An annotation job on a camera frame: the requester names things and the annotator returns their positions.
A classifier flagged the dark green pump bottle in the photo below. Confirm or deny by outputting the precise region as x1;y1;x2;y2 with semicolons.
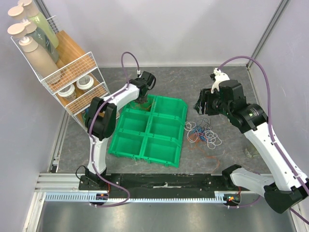
7;21;59;63

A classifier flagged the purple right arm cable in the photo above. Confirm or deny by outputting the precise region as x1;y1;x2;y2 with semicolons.
221;55;309;222

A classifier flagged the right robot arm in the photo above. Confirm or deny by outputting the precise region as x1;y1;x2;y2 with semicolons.
194;80;309;214

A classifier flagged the wooden shelf board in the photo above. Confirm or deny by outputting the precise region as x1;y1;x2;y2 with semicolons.
50;30;109;116

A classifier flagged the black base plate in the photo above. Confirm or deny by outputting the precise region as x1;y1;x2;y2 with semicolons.
78;173;242;194

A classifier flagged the paper cup with lid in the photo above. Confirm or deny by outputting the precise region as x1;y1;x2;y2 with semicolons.
57;84;76;102
76;74;94;92

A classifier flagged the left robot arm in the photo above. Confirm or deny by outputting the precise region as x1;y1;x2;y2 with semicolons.
85;71;156;190

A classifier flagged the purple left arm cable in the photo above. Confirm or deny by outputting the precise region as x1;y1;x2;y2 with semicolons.
88;52;142;208

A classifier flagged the light green bottle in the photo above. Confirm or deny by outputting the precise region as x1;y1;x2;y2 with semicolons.
8;0;59;48

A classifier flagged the green compartment tray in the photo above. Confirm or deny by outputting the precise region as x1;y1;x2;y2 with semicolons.
108;95;188;168

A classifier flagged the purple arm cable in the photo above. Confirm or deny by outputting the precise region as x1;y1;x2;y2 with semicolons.
221;55;309;222
88;52;142;208

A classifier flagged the slotted cable duct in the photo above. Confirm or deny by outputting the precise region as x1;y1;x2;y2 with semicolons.
45;192;226;203

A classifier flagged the beige pump bottle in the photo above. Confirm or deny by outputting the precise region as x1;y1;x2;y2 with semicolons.
18;36;61;84

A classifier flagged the white wire shelf rack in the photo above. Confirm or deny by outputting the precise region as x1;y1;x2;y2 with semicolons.
11;16;110;129

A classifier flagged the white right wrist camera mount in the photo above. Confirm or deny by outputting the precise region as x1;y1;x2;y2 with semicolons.
211;68;230;94

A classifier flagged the light blue cable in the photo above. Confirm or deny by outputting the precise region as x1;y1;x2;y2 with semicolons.
190;129;211;142

